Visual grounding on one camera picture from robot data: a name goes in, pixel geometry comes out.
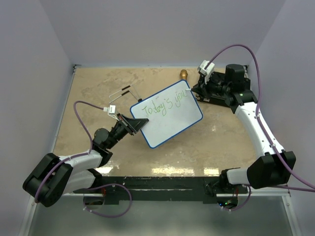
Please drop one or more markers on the black base frame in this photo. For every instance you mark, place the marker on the black base frame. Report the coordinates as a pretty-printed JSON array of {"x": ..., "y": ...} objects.
[{"x": 175, "y": 189}]

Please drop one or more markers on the gold microphone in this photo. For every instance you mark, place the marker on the gold microphone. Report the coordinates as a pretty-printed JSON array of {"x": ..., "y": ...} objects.
[{"x": 184, "y": 75}]

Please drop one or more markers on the wire whiteboard stand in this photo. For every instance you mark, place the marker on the wire whiteboard stand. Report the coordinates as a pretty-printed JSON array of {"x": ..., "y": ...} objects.
[{"x": 124, "y": 91}]

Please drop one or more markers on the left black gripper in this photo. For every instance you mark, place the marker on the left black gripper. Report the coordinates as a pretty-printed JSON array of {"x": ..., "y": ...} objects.
[{"x": 132, "y": 126}]

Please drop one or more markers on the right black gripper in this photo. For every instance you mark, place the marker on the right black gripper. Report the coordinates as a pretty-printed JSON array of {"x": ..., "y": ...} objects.
[{"x": 201, "y": 89}]

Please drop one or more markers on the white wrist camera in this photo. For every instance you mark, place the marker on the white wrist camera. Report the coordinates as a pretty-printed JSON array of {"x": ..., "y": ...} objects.
[
  {"x": 205, "y": 70},
  {"x": 111, "y": 111}
]

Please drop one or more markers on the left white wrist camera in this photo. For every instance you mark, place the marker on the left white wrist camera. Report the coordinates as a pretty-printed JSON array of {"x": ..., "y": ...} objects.
[{"x": 111, "y": 111}]

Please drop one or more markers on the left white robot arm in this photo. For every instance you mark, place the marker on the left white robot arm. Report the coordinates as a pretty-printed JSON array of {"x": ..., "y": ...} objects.
[{"x": 57, "y": 175}]

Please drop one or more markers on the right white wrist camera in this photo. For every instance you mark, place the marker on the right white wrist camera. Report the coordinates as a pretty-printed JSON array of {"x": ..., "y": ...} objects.
[{"x": 205, "y": 70}]

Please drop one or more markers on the black hard case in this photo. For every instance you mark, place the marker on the black hard case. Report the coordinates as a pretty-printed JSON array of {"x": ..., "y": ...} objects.
[{"x": 242, "y": 85}]

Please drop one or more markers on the blue framed whiteboard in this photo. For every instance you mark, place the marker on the blue framed whiteboard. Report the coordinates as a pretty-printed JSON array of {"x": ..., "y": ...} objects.
[{"x": 170, "y": 111}]

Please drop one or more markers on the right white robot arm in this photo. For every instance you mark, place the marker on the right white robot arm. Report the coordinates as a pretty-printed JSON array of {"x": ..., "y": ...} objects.
[{"x": 271, "y": 168}]

